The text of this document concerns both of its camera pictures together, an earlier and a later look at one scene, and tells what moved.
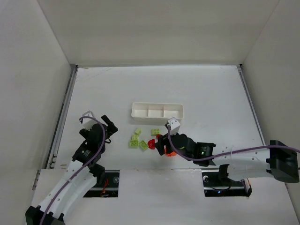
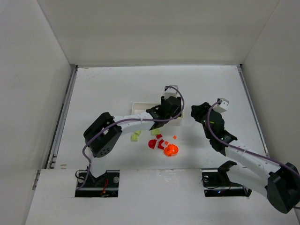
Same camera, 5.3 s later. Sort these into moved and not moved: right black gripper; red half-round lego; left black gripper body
Moved: right black gripper; left black gripper body
Not moved: red half-round lego
